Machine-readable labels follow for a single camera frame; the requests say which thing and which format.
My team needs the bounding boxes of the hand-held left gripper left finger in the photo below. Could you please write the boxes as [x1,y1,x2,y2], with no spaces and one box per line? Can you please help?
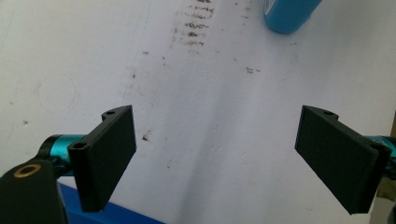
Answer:
[46,105,137,214]

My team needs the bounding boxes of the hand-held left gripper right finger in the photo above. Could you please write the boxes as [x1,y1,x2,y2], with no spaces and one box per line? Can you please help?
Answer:
[293,105,396,216]

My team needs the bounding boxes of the blue cardboard box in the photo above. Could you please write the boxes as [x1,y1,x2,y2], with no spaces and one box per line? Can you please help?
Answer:
[57,181,166,224]

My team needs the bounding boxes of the blue bottle with white cap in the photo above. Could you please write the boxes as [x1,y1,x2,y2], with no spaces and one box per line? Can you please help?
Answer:
[263,0,324,35]

